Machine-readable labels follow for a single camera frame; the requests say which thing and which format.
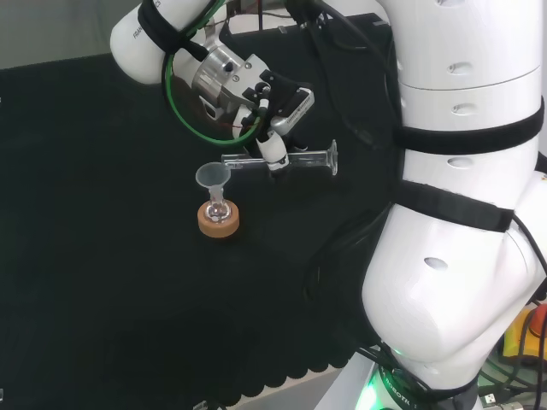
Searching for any clear plastic funnel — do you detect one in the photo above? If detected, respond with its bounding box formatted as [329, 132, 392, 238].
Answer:
[195, 161, 232, 202]

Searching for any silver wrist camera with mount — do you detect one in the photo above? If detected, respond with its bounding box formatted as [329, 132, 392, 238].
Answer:
[258, 70, 316, 135]

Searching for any green cable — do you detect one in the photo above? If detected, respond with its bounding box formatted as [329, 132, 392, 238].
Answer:
[161, 0, 268, 144]

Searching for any black cable bundle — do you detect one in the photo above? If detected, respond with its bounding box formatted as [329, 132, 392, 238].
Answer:
[284, 0, 405, 150]

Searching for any yellow stop button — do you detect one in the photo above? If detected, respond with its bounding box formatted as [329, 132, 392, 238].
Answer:
[502, 298, 547, 364]

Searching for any clear glass round-bottom flask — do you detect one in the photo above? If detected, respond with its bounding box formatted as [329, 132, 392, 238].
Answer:
[204, 190, 231, 226]

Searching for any brown cork ring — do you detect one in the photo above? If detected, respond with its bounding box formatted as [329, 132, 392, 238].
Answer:
[197, 200, 240, 240]

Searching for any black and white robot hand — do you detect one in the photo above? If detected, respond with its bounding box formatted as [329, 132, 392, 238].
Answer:
[203, 97, 309, 183]

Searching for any clear glass graduated cylinder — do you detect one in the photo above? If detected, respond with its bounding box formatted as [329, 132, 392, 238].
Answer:
[221, 139, 339, 177]

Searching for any black bench cloth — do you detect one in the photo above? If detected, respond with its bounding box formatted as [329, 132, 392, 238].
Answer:
[0, 12, 428, 407]

